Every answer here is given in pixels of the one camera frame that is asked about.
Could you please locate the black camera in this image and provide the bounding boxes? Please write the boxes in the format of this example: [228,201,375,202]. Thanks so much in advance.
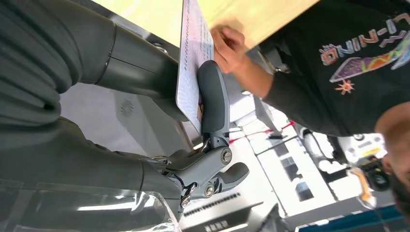
[358,156,392,193]

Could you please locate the person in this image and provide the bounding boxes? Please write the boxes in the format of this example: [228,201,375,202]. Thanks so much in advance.
[209,0,410,221]

